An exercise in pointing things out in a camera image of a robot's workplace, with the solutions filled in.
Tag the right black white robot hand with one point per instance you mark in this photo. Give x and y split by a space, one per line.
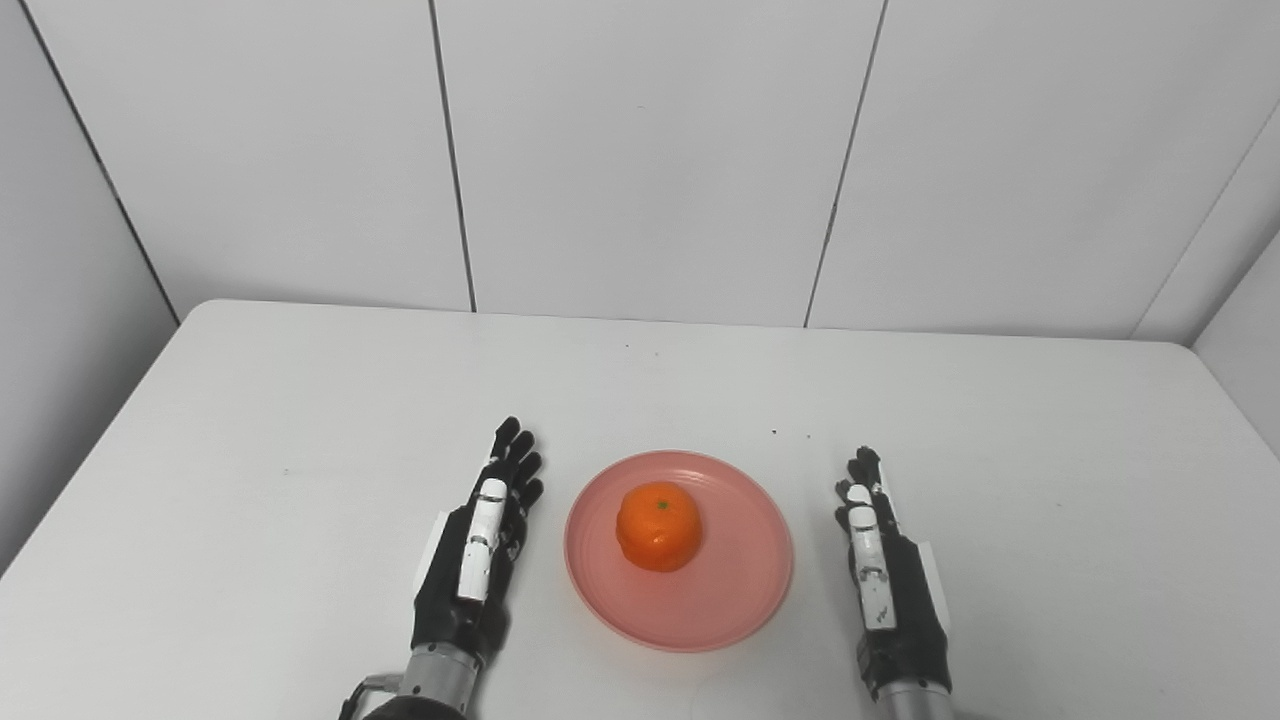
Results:
915 620

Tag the orange fruit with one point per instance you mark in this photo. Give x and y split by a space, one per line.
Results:
658 528

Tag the pink round plate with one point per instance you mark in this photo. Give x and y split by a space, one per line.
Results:
720 600

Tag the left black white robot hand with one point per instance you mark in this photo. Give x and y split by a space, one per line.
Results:
445 600

